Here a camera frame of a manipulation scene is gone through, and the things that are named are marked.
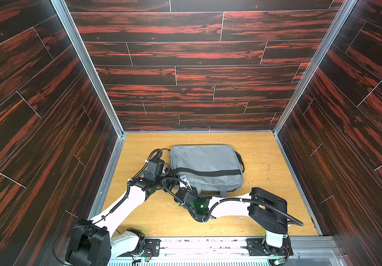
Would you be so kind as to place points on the aluminium corner post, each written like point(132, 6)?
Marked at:
point(71, 29)
point(331, 34)

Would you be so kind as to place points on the aluminium left corner post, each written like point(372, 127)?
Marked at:
point(71, 29)

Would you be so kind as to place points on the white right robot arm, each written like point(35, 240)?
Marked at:
point(265, 208)

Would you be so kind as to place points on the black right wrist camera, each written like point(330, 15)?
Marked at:
point(183, 196)

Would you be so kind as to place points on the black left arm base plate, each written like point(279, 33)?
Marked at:
point(151, 247)

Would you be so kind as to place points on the aluminium right corner post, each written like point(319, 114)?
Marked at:
point(331, 34)

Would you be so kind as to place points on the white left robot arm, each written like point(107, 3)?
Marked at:
point(93, 242)

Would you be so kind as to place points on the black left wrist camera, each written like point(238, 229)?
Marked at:
point(155, 166)

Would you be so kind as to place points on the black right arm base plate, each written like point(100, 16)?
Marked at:
point(259, 247)

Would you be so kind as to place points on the aluminium front rail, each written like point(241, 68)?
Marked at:
point(231, 251)

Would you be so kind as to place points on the grey zippered laptop bag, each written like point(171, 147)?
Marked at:
point(210, 169)

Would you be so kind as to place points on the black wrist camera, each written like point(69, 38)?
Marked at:
point(155, 166)
point(183, 196)

